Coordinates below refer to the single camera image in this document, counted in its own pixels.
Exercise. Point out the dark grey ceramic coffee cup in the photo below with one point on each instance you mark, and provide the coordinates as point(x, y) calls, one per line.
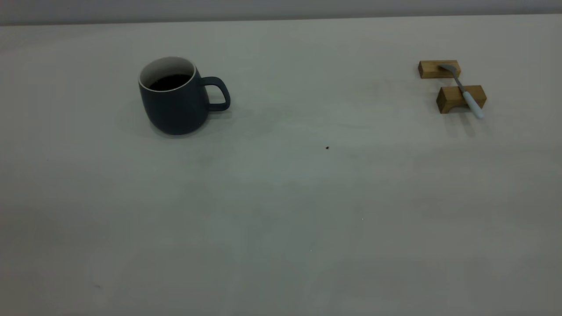
point(175, 109)

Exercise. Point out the flat rectangular wooden block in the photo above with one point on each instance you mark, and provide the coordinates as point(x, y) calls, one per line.
point(428, 69)

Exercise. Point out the arched wooden block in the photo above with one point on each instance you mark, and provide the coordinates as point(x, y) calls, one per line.
point(450, 98)

